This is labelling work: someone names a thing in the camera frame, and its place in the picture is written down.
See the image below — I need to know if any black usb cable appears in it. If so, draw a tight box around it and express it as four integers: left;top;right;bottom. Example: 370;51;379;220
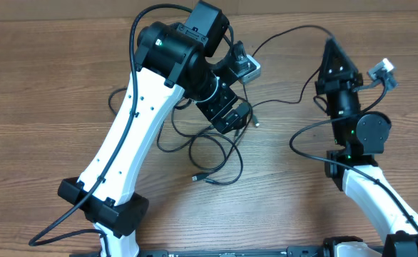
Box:
108;87;255;186
243;24;335;129

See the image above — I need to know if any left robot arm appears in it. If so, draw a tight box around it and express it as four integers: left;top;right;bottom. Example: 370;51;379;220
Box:
58;1;254;256

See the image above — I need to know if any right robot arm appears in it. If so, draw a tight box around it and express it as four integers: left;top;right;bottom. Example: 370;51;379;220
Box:
315;38;418;256

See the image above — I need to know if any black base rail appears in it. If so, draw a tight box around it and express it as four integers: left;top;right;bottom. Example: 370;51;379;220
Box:
69;235;384;257

